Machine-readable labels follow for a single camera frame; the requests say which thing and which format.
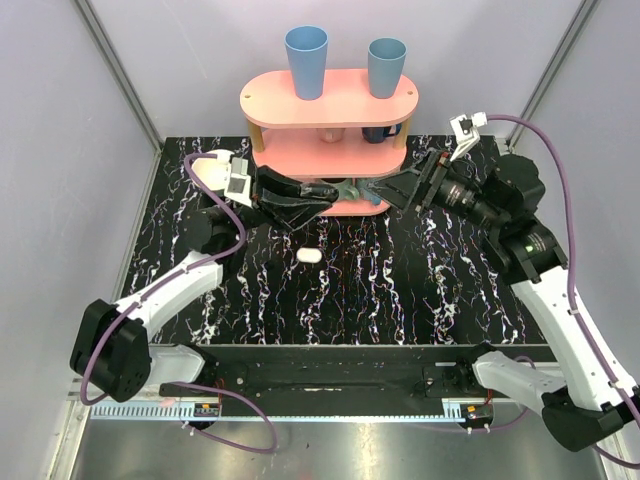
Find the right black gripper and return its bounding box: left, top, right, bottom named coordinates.
left=364, top=146, right=503, bottom=231

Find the white earbuds charging case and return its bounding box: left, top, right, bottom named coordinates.
left=296, top=247, right=323, bottom=264

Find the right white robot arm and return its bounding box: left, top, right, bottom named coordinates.
left=364, top=151, right=639, bottom=452

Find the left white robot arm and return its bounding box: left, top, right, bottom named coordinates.
left=70, top=154, right=339, bottom=406

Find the light blue mug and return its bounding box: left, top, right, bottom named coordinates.
left=355, top=178, right=382, bottom=206

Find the teal green mug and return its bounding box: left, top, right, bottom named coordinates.
left=322, top=178, right=360, bottom=201

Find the navy blue mug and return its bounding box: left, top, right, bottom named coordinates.
left=361, top=124, right=402, bottom=144

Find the white green bowl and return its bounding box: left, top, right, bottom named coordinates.
left=192, top=149, right=234, bottom=195

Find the pink three-tier shelf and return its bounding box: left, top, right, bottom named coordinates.
left=238, top=68, right=421, bottom=217

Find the pink mug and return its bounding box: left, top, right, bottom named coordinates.
left=316, top=128, right=345, bottom=144

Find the black marble mat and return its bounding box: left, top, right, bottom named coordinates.
left=107, top=134, right=559, bottom=347

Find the blue cup right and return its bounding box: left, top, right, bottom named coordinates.
left=367, top=38, right=407, bottom=99

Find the tall blue cup left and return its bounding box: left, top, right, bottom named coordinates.
left=284, top=25, right=328, bottom=100

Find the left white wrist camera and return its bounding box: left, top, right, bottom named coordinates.
left=224, top=157, right=252, bottom=208

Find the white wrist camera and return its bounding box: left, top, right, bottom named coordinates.
left=224, top=157, right=252, bottom=208
left=449, top=112, right=488, bottom=161

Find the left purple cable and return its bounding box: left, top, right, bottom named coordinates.
left=79, top=153, right=249, bottom=406

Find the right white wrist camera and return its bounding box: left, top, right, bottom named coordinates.
left=449, top=112, right=488, bottom=161

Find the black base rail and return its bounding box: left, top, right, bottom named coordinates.
left=159, top=343, right=516, bottom=416

